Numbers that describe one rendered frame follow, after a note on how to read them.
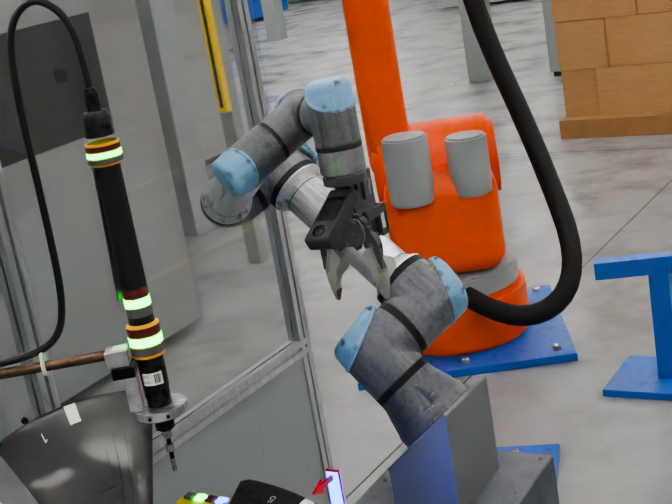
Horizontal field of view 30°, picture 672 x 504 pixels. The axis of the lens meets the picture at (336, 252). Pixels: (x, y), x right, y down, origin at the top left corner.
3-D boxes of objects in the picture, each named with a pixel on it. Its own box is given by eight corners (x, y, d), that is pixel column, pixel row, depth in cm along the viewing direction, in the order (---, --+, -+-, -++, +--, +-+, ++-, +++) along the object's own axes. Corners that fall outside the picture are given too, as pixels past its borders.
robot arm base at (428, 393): (433, 422, 233) (396, 384, 234) (479, 377, 224) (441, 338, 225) (395, 460, 221) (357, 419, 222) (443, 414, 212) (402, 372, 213)
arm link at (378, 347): (372, 406, 228) (321, 354, 230) (423, 357, 232) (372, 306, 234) (380, 395, 217) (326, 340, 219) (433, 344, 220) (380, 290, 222)
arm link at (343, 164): (347, 152, 193) (304, 155, 197) (352, 180, 194) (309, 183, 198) (371, 140, 199) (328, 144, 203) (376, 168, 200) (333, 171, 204)
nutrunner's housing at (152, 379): (150, 437, 161) (71, 92, 149) (152, 425, 165) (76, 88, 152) (179, 432, 161) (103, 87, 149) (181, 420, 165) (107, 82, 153)
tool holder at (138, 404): (117, 430, 159) (101, 360, 156) (123, 409, 166) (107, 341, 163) (186, 418, 159) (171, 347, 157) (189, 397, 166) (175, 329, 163)
